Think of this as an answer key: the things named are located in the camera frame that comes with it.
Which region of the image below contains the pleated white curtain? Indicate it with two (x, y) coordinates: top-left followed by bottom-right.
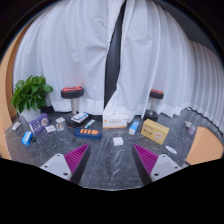
(186, 39), (224, 135)

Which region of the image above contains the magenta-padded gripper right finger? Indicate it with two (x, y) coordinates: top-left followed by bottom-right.
(130, 143), (183, 186)

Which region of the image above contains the small white packet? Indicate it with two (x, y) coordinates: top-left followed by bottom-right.
(54, 116), (67, 124)
(44, 124), (57, 134)

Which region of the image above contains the flat blue and white box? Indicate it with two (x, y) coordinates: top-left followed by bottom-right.
(70, 111), (90, 125)

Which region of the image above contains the black and red bar stool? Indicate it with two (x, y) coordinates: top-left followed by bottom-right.
(60, 85), (86, 127)
(143, 88), (165, 122)

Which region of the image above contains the purple box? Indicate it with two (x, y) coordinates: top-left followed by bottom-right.
(28, 112), (51, 137)

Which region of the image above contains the small blue and white carton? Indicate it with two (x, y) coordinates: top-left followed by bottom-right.
(128, 119), (141, 136)

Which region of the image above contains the green potted plant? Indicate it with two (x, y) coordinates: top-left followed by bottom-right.
(10, 74), (54, 123)

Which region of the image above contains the white and orange tissue box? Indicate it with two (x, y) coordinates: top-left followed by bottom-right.
(102, 113), (130, 130)

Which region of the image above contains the yellow cardboard box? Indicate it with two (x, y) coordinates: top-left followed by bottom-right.
(140, 118), (171, 146)

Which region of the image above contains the small blue box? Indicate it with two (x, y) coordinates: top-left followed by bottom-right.
(21, 130), (35, 146)

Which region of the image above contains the small white pack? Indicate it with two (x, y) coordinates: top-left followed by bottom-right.
(11, 121), (23, 132)

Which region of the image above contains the blue and white pen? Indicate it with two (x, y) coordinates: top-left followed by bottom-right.
(83, 118), (97, 130)

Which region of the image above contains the small clear packet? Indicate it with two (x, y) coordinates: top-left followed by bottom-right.
(55, 122), (67, 132)

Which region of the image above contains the white charger block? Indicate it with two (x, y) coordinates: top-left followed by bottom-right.
(112, 136), (125, 147)

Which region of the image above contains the small white tube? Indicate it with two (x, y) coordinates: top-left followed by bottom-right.
(164, 144), (179, 155)

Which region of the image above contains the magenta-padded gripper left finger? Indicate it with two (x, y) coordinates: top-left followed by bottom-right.
(39, 143), (92, 186)

